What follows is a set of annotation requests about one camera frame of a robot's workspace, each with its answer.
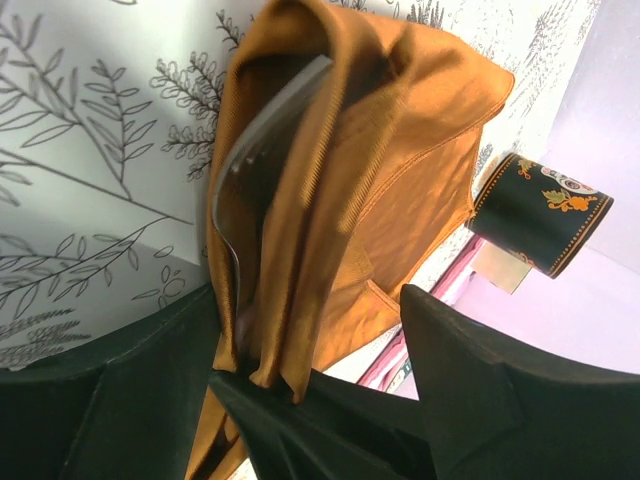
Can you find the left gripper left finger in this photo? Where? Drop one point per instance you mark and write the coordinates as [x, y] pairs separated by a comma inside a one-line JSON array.
[[124, 406]]

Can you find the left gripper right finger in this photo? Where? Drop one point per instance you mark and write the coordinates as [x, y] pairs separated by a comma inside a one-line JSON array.
[[489, 407]]

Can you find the orange brown cloth napkin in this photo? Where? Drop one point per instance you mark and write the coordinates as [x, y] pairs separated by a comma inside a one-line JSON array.
[[379, 175]]

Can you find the pink floral placemat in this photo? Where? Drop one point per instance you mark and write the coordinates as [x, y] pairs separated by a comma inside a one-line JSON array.
[[423, 315]]

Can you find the black red floral mug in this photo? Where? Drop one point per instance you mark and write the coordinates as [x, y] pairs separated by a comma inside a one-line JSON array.
[[537, 214]]

